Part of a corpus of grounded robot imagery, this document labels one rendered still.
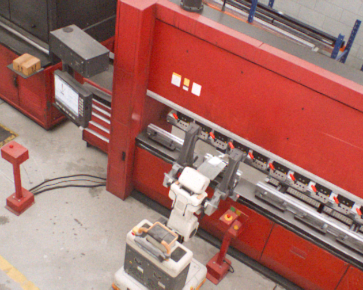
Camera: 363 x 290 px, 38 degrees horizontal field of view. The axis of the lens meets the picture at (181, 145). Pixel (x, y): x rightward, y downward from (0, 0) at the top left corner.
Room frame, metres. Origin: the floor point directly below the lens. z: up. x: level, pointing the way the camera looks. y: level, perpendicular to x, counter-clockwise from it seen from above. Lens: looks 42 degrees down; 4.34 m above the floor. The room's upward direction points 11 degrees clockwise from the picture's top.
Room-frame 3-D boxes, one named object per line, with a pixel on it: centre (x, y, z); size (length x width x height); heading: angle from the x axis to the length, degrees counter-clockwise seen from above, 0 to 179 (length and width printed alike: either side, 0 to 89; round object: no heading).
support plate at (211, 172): (3.52, -0.31, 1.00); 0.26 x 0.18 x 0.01; 154
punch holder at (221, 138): (3.66, -0.35, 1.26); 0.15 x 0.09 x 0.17; 64
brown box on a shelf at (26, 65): (4.52, 1.78, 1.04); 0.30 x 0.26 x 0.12; 60
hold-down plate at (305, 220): (3.17, -1.25, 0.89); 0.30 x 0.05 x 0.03; 64
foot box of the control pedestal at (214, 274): (3.12, -0.56, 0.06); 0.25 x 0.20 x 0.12; 149
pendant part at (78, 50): (3.73, 0.99, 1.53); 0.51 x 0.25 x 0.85; 52
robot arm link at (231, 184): (3.11, -0.46, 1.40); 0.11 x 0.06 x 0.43; 60
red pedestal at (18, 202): (3.49, 1.54, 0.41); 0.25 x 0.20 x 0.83; 154
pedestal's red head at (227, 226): (3.14, -0.58, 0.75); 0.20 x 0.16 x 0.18; 59
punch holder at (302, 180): (3.32, -1.07, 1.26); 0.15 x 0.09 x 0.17; 64
